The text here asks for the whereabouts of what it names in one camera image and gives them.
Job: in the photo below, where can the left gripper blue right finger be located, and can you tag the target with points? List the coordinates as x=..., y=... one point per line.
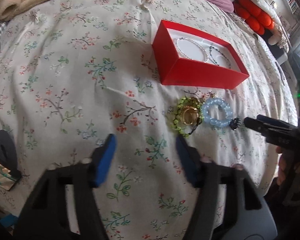
x=195, y=169

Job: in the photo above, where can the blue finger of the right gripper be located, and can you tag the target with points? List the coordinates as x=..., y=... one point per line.
x=272, y=121
x=262, y=129

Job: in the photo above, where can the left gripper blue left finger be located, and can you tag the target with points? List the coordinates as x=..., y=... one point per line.
x=101, y=161

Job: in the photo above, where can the black hair claw clip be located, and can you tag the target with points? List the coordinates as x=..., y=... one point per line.
x=235, y=123

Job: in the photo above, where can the gold bangle rings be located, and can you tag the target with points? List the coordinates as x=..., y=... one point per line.
x=188, y=116

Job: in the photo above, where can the person's right hand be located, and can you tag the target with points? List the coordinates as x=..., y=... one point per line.
x=283, y=166

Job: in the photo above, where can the floral white bedsheet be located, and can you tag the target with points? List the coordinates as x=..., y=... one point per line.
x=74, y=71

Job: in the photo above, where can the black round disc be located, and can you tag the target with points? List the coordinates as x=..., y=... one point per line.
x=8, y=155

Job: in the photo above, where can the orange knotted cushion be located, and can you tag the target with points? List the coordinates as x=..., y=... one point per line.
x=257, y=19

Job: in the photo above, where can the red cardboard box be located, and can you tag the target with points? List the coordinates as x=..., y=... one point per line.
x=186, y=56

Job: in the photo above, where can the mirror with black frame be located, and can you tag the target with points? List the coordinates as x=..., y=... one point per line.
x=9, y=175

